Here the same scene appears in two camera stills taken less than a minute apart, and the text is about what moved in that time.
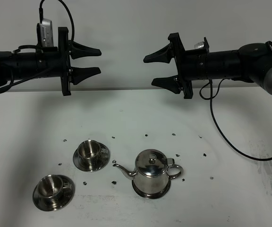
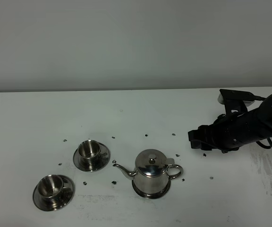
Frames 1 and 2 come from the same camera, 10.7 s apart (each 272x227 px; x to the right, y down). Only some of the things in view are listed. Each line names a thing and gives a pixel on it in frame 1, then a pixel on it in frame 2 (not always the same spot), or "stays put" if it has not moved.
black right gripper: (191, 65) -> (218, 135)
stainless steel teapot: (153, 171) stays put
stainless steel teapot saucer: (153, 196) stays put
